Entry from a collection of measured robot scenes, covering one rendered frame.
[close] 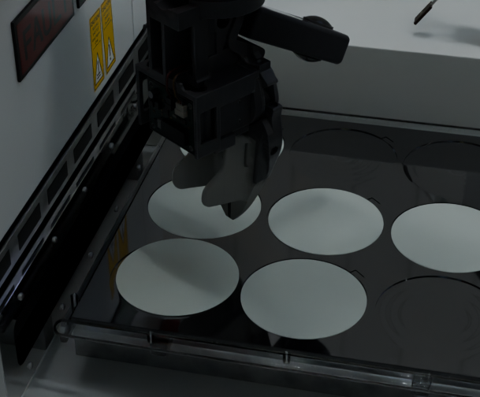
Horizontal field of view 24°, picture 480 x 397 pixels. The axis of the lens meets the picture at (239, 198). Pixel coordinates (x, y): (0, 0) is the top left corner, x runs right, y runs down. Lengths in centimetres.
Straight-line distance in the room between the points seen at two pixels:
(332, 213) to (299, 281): 10
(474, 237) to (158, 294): 28
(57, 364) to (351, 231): 27
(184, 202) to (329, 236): 14
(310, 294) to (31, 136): 25
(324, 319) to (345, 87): 34
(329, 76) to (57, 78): 34
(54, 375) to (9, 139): 22
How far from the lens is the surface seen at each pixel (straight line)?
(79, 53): 98
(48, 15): 90
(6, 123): 85
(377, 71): 116
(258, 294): 92
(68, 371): 98
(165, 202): 102
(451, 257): 97
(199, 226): 99
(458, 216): 102
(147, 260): 96
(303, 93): 118
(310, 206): 102
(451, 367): 87
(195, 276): 94
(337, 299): 92
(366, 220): 101
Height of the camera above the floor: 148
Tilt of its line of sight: 34 degrees down
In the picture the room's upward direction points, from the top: straight up
